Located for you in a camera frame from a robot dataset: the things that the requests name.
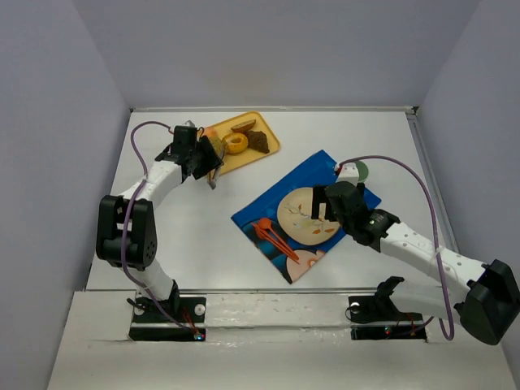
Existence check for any cut brown bread half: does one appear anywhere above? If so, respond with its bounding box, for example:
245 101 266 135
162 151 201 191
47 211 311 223
231 119 257 133

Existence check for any dark chocolate pastry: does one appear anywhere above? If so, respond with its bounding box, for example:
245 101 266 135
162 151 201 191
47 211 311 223
246 130 270 154

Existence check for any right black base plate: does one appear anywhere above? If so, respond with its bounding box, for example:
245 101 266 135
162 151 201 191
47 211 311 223
344 295 427 341

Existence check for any beige decorated plate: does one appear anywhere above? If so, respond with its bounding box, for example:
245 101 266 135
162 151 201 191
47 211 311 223
277 187 340 246

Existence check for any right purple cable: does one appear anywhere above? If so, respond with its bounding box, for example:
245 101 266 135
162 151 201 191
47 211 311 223
336 154 456 341

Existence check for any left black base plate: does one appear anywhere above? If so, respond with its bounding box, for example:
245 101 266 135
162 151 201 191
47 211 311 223
127 295 206 342

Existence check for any yellow plastic tray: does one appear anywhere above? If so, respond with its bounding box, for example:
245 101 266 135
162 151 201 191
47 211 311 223
199 111 280 175

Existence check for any seeded bread slice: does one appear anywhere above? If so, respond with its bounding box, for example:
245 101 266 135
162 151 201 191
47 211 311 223
209 136 227 158

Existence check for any blue patterned placemat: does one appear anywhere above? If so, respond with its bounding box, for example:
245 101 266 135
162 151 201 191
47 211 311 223
230 149 383 285

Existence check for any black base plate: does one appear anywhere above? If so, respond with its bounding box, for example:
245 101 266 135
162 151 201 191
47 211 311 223
344 295 427 341
127 295 206 342

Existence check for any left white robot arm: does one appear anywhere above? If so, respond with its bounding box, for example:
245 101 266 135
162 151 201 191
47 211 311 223
95 122 225 315

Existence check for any pale round bread roll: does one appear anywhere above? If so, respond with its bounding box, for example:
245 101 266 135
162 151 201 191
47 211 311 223
202 127 218 137

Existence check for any orange bagel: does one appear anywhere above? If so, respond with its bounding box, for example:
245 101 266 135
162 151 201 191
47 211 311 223
223 132 249 155

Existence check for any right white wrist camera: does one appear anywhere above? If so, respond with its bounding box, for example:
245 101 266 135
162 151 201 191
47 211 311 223
336 162 360 186

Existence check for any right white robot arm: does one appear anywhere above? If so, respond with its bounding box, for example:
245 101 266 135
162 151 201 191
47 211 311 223
232 151 519 345

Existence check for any orange plastic fork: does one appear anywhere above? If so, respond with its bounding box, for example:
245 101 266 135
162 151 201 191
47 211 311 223
250 221 300 261

